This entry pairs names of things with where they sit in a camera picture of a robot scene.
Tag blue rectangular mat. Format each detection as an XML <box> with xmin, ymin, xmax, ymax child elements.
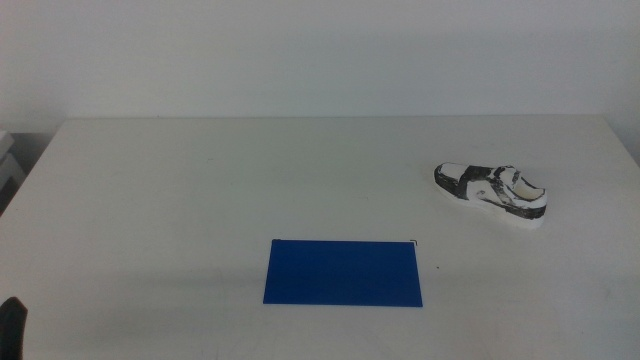
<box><xmin>262</xmin><ymin>238</ymin><xmax>424</xmax><ymax>308</ymax></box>

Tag black and white shoe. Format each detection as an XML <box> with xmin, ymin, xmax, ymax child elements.
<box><xmin>433</xmin><ymin>161</ymin><xmax>549</xmax><ymax>230</ymax></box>

